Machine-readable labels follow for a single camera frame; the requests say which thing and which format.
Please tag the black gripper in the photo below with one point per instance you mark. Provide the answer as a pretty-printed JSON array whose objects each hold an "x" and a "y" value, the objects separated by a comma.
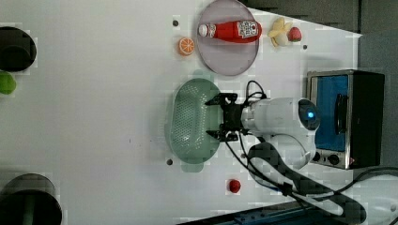
[{"x": 231, "y": 117}]

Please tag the green plastic strainer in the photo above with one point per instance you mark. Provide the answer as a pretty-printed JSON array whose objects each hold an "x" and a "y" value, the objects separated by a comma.
[{"x": 188, "y": 120}]

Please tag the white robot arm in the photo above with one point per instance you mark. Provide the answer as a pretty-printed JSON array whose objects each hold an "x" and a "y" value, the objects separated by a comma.
[{"x": 285, "y": 128}]

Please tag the grey round plate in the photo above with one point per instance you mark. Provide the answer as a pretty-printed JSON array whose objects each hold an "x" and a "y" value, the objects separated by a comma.
[{"x": 222, "y": 57}]

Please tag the orange slice toy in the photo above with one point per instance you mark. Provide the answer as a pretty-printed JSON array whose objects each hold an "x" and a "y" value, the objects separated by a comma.
[{"x": 185, "y": 46}]

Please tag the red ketchup bottle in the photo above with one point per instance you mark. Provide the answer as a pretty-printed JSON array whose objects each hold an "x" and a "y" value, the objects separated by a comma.
[{"x": 234, "y": 31}]

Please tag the peeled banana toy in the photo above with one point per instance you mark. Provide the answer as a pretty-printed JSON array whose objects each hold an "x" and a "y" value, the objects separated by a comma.
[{"x": 279, "y": 32}]

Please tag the red strawberry toy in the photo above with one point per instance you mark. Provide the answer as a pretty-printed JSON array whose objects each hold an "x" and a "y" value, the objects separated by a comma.
[{"x": 294, "y": 35}]

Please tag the black toaster oven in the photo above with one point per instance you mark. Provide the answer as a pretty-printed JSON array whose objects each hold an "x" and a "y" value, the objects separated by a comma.
[{"x": 351, "y": 108}]

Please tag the black cup left lower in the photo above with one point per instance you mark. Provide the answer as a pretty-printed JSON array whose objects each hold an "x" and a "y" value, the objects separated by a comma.
[{"x": 29, "y": 199}]

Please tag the black cup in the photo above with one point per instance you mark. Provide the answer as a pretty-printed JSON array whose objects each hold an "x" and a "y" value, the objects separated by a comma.
[
  {"x": 29, "y": 199},
  {"x": 18, "y": 50}
]

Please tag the black cup left upper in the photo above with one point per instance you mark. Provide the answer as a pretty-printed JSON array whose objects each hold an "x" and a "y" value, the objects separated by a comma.
[{"x": 18, "y": 50}]

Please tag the green toy fruit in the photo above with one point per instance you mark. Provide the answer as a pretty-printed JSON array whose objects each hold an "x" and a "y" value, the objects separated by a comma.
[{"x": 7, "y": 83}]

